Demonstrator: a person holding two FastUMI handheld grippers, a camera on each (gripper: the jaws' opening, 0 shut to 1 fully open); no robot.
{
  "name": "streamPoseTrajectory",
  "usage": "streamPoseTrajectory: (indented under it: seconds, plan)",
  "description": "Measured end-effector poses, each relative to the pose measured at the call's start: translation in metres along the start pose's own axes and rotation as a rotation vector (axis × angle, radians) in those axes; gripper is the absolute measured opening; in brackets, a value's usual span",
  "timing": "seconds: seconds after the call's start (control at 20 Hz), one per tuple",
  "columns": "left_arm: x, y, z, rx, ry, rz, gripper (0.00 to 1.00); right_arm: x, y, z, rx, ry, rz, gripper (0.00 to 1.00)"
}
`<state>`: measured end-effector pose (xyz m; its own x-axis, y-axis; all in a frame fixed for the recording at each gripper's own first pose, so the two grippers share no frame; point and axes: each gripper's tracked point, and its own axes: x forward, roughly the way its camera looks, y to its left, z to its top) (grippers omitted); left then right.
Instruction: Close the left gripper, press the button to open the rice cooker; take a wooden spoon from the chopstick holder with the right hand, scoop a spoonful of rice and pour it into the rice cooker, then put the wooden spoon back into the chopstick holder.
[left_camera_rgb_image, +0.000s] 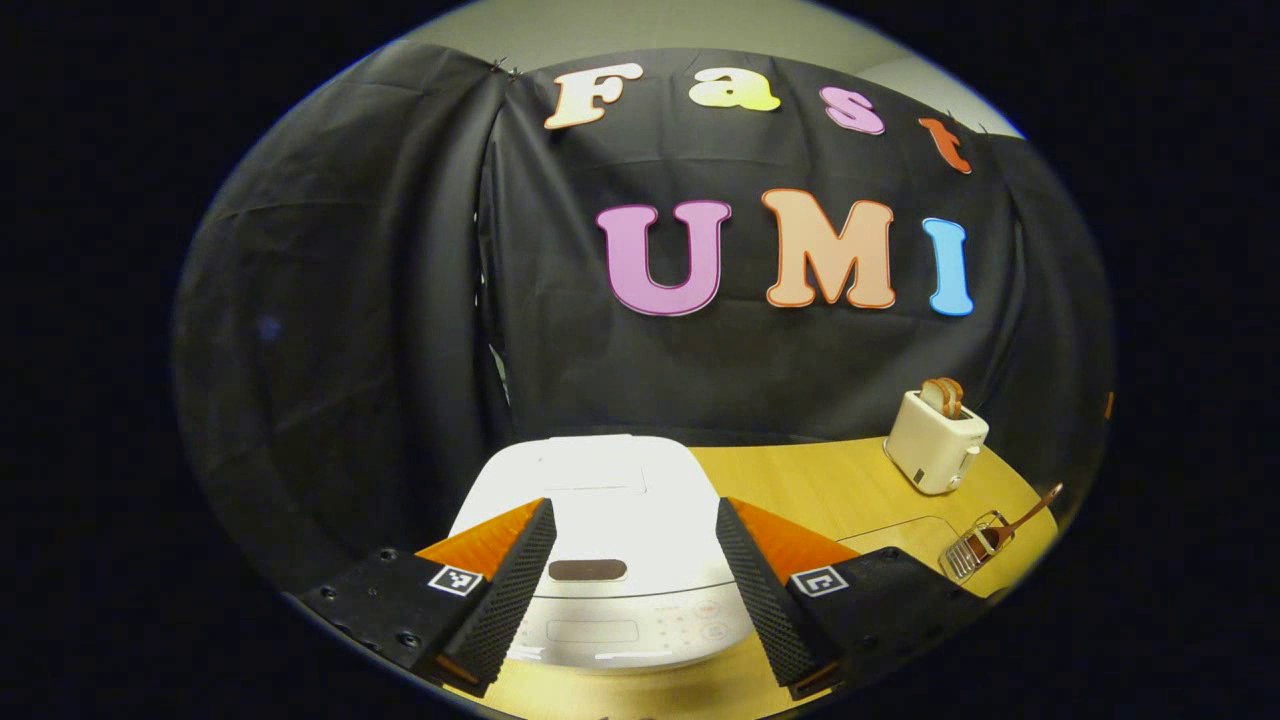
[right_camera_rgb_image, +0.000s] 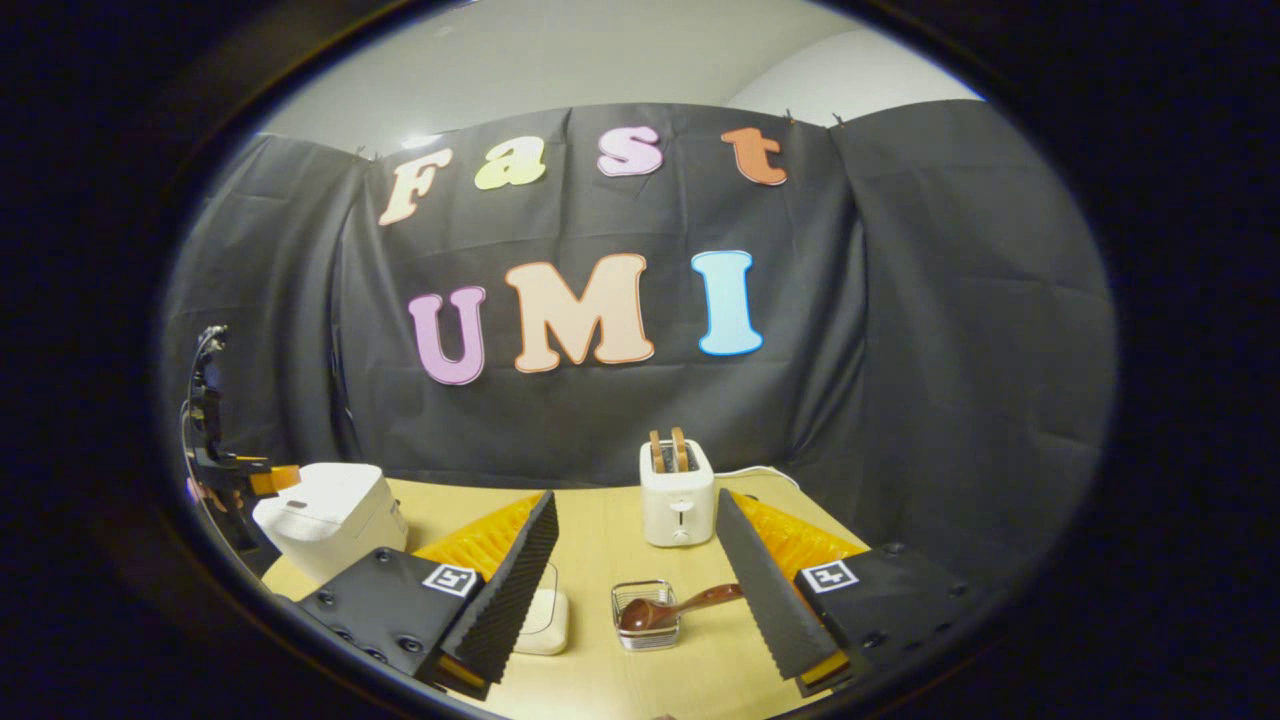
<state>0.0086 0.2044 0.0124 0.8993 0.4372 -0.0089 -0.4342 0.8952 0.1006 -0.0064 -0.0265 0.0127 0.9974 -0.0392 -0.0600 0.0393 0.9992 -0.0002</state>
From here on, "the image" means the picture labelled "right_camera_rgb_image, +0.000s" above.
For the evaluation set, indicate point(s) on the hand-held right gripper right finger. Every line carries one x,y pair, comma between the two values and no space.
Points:
765,590

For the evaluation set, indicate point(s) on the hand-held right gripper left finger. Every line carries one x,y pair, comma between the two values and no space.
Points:
505,590

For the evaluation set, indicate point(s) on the black backdrop cloth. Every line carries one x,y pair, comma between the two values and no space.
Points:
600,420

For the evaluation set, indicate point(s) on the white toaster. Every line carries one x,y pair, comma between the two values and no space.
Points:
678,505

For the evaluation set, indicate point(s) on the clear tray of rice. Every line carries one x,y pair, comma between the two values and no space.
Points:
548,620

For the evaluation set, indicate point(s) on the brown wooden spoon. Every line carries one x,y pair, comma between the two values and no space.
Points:
650,612

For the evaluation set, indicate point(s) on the brown bread slice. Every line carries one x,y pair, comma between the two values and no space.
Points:
657,452
680,450

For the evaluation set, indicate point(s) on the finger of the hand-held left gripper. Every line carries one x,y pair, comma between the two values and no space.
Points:
275,478

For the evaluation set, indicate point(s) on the white rice cooker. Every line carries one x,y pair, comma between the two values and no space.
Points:
330,515

